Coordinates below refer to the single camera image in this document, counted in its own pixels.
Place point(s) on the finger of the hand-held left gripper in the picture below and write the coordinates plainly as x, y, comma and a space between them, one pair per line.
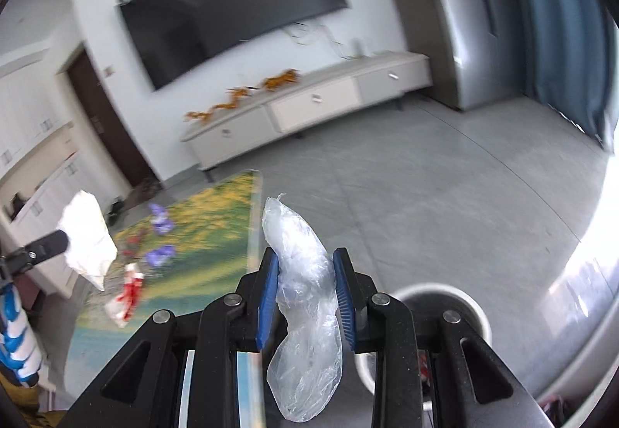
46, 244

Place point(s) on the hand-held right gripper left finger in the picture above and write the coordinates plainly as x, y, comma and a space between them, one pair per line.
268, 297

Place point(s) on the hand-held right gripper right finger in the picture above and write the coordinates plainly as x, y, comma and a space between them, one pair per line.
344, 302

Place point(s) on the clear plastic bag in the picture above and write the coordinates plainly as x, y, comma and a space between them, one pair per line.
304, 263

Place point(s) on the white trash bin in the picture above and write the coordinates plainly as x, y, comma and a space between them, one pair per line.
464, 300

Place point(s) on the black item on counter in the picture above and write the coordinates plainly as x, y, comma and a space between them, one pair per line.
19, 205

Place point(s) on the white base cabinets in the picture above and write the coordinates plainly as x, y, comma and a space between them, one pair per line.
53, 196

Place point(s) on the yellow-brown cloth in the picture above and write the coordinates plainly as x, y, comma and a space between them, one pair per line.
29, 411

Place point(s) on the black shoes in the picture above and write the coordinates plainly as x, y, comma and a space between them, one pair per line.
116, 209

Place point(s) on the red striped wrapper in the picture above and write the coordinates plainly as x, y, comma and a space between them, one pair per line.
135, 244

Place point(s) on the red silver foil wrapper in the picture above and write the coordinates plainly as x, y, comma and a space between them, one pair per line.
124, 295

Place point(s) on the dark shoes by door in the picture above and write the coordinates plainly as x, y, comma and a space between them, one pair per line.
145, 190

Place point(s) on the purple crumpled wrapper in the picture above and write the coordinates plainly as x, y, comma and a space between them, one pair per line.
159, 256
161, 219

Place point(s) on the dark brown door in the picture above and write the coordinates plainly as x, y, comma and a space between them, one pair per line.
111, 128

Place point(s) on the golden dragon figurine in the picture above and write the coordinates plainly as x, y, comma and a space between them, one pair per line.
217, 109

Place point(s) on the grey white television cabinet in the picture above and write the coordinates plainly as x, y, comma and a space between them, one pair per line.
309, 99

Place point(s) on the golden tiger figurine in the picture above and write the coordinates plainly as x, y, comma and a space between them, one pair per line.
280, 80

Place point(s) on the grey refrigerator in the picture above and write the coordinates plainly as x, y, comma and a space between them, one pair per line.
464, 22

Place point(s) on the blue curtain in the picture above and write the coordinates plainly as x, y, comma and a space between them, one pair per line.
566, 22

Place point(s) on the white wall cabinets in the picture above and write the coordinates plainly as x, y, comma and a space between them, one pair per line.
24, 118

